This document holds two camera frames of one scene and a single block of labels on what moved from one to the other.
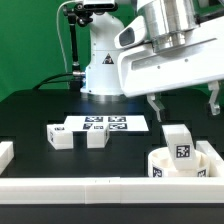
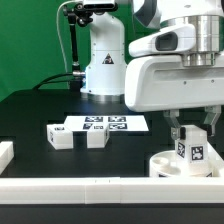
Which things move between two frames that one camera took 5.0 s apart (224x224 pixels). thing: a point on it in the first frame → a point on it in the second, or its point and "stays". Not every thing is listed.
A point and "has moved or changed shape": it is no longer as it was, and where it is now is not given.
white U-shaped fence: x=184 y=190 stays
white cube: x=181 y=145 has moved or changed shape
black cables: x=42 y=83 stays
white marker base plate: x=110 y=123 stays
